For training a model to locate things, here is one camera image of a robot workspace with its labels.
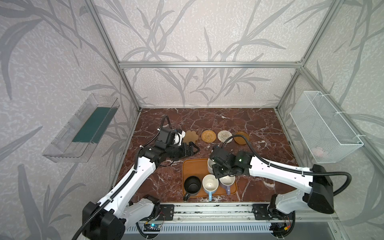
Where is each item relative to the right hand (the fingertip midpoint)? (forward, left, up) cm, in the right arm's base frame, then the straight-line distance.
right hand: (214, 167), depth 77 cm
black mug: (-7, +12, -10) cm, 17 cm away
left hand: (+6, +9, +9) cm, 14 cm away
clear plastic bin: (+4, +60, +22) cm, 63 cm away
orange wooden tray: (+4, +8, -12) cm, 15 cm away
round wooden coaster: (+22, -20, -11) cm, 31 cm away
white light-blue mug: (-6, +2, -12) cm, 13 cm away
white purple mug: (-4, -8, -11) cm, 14 cm away
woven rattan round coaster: (+27, +2, -13) cm, 30 cm away
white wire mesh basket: (+5, -47, +22) cm, 53 cm away
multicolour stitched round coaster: (+28, -9, -13) cm, 32 cm away
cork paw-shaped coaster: (+27, +14, -12) cm, 33 cm away
